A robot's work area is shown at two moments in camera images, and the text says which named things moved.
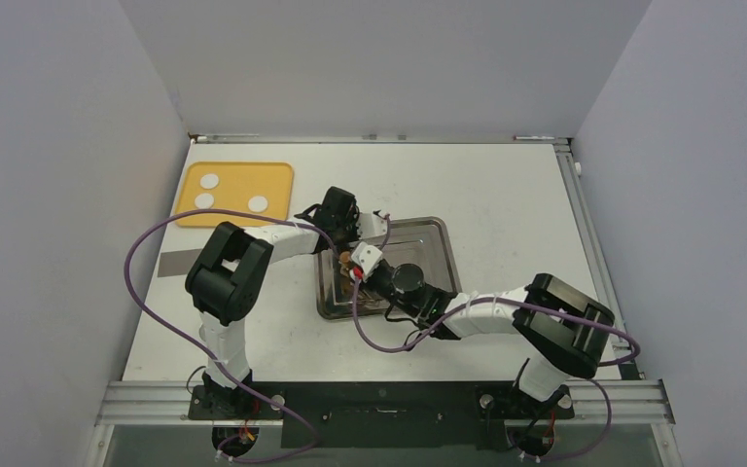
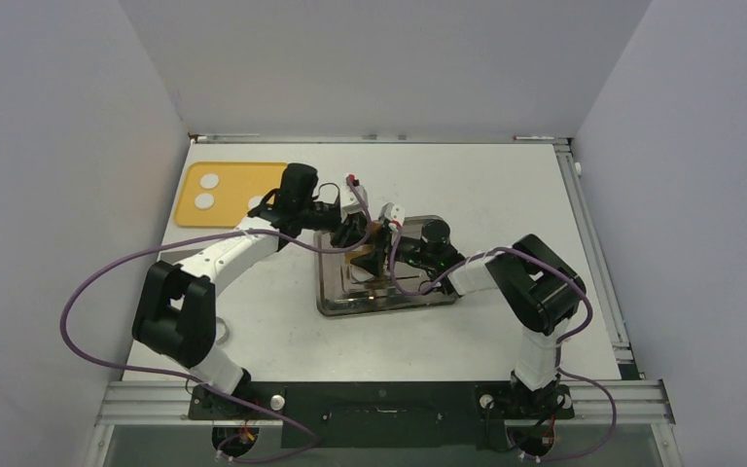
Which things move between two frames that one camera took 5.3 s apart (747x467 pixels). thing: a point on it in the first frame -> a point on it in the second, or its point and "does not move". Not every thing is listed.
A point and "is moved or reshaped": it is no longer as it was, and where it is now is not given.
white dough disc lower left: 203,200 does not move
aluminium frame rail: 590,237 does not move
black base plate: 385,414 does not move
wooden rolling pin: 346,267 is moved or reshaped
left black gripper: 353,221 does not move
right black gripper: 368,282 -> 382,250
